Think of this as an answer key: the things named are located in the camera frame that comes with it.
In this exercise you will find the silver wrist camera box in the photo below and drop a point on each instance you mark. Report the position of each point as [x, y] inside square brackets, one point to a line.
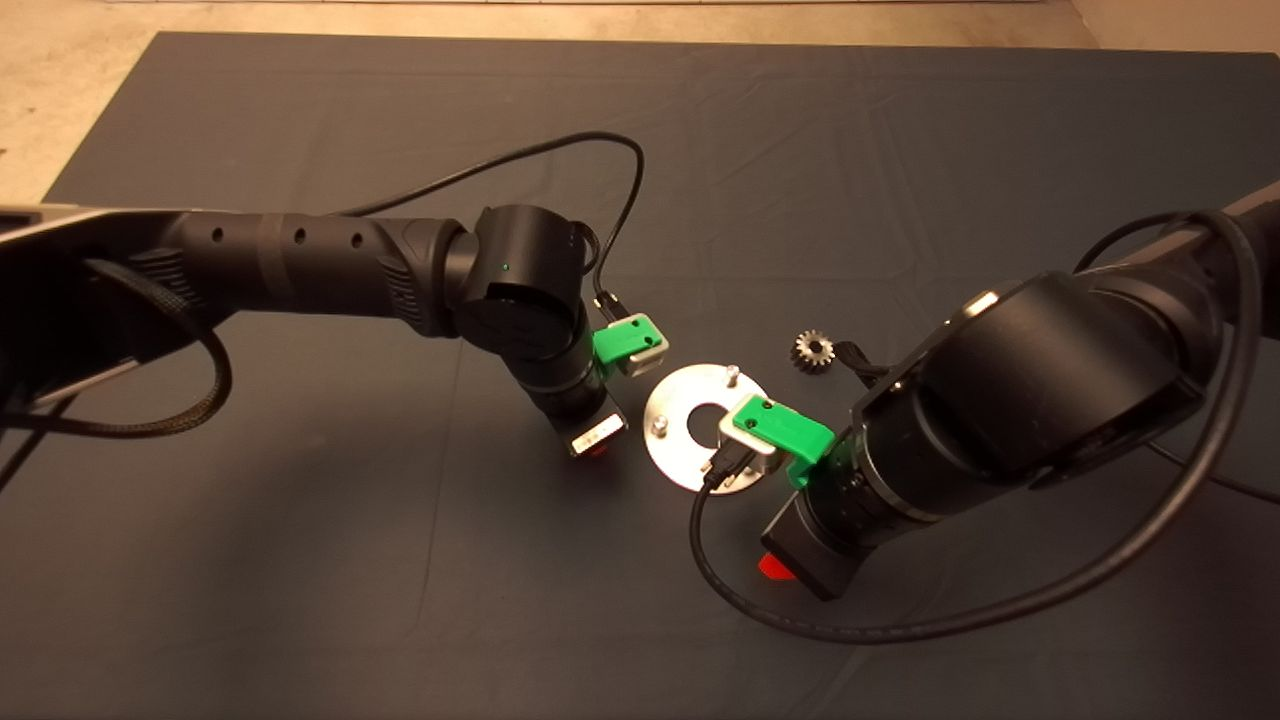
[755, 458]
[645, 358]

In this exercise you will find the round metal carrier plate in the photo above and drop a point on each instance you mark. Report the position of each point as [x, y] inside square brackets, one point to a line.
[680, 395]

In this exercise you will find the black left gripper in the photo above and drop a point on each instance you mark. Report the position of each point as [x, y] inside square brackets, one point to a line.
[597, 435]

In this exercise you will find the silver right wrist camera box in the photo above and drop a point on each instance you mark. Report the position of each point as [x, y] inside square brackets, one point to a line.
[755, 458]

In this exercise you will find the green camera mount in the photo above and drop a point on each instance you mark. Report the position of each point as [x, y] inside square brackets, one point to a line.
[620, 340]
[785, 428]

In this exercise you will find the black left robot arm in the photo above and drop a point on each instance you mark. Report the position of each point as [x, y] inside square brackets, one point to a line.
[300, 270]

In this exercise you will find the dark grey table cloth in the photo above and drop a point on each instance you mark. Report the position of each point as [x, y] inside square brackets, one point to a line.
[640, 620]

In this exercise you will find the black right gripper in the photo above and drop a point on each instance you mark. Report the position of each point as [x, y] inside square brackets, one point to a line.
[815, 560]

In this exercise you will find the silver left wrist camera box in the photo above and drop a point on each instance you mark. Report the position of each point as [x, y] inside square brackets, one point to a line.
[645, 358]

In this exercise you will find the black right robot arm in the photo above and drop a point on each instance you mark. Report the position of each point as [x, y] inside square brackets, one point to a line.
[1050, 400]

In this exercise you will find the green right camera mount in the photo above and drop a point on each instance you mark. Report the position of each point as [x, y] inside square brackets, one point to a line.
[785, 428]

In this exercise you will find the green left camera mount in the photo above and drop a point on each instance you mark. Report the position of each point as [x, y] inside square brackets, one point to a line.
[620, 340]

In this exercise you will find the dark steel planetary gear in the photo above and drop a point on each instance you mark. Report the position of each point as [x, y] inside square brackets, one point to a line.
[803, 352]

